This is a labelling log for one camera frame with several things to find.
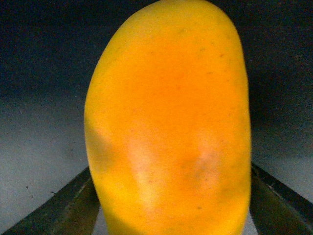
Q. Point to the yellow mango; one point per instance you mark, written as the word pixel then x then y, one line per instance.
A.
pixel 167 123

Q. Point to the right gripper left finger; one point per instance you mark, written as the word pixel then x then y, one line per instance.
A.
pixel 73 210

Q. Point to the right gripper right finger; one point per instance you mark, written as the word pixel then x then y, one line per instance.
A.
pixel 276 209

